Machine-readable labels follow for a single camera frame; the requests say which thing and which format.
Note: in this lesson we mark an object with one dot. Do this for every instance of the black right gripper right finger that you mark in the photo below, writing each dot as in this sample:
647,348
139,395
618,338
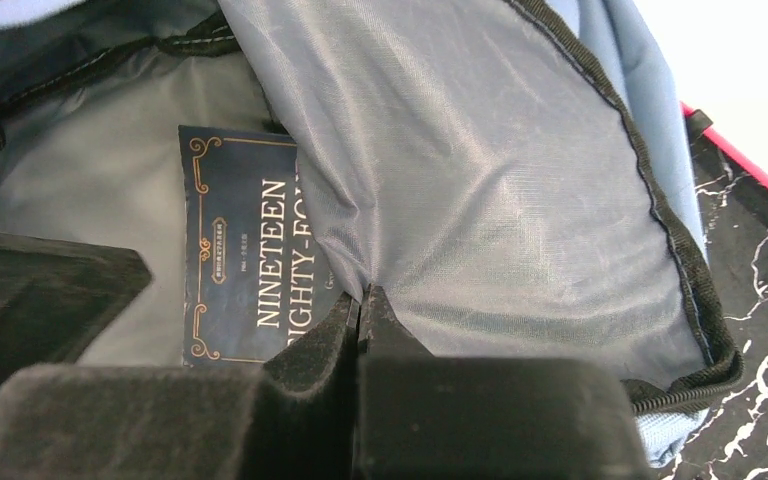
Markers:
426,417

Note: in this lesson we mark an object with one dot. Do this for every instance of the dark blue Nineteen Eighty-Four book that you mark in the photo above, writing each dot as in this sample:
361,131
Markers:
255,278

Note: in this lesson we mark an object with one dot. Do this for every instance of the pink framed whiteboard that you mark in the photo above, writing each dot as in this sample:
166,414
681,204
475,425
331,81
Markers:
718,52

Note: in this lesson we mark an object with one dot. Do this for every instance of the blue student backpack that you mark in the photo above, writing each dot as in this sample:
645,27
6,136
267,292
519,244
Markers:
513,174

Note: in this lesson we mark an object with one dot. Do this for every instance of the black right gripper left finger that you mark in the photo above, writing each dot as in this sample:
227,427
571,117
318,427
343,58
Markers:
290,418

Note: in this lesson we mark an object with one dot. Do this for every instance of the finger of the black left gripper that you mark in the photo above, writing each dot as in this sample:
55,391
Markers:
57,296

